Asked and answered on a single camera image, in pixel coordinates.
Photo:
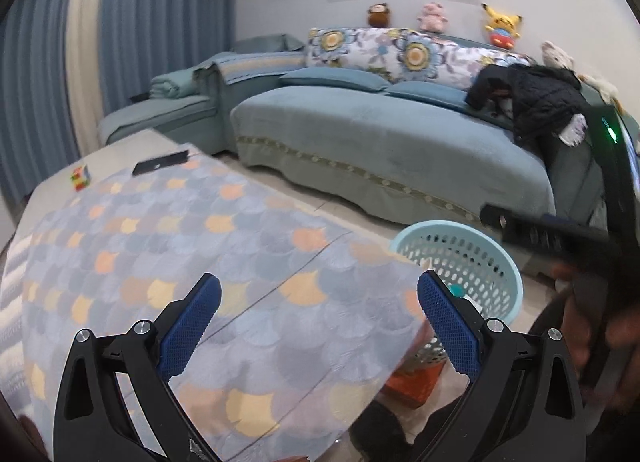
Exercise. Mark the teal sofa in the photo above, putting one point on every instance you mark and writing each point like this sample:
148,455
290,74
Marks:
375,152

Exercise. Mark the blue curtain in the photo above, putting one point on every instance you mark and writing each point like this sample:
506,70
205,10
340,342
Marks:
165,17
35,92

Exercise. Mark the orange box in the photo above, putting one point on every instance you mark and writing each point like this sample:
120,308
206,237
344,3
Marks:
410,387

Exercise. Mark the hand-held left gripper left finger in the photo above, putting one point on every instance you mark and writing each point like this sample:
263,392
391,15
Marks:
192,327

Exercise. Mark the white curtain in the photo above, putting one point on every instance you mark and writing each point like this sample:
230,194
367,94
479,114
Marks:
87,42

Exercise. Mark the scale-patterned table mat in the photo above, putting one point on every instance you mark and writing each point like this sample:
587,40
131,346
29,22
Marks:
200,232

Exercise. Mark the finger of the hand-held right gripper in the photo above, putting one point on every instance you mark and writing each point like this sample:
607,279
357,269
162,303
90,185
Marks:
550,234

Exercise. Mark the pink pig plush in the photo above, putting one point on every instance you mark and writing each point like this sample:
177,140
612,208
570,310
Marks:
431,17

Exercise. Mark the floral pillow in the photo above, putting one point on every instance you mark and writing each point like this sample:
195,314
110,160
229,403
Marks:
350,49
450,59

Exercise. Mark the teal back cushion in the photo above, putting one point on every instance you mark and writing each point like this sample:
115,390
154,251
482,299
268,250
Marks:
267,43

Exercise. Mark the brown monkey plush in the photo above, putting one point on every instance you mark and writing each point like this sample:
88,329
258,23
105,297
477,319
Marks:
380,15

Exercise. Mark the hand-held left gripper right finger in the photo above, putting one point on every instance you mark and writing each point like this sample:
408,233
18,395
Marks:
450,327

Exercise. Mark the folded teal blanket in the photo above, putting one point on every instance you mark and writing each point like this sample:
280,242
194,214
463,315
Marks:
172,84

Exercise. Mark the cream plush toy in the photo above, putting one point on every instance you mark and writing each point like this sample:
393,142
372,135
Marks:
600,87

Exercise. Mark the black smartphone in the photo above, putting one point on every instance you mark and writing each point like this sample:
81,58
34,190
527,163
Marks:
160,163

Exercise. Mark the white coffee table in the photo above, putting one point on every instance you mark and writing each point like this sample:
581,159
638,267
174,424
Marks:
125,147

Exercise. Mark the black jacket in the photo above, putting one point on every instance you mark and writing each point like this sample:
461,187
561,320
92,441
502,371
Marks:
540,97

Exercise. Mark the white floral cloth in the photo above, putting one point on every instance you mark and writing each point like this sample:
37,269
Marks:
572,129

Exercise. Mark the striped armrest cover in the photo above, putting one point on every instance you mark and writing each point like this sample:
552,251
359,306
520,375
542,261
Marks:
260,68

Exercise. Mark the teal cushion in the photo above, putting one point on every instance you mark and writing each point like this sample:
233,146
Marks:
430,94
267,43
335,79

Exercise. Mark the light blue perforated basket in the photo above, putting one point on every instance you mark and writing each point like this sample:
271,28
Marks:
500,272

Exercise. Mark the yellow mouse plush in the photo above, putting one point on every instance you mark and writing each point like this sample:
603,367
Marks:
501,24

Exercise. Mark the person's right hand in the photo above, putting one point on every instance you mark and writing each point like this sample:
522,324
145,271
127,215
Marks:
625,322

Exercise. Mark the white teddy bear plush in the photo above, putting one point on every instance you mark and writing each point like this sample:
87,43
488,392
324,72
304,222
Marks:
559,57

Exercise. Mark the colourful puzzle cube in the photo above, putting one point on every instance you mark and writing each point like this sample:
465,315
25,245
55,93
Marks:
81,178

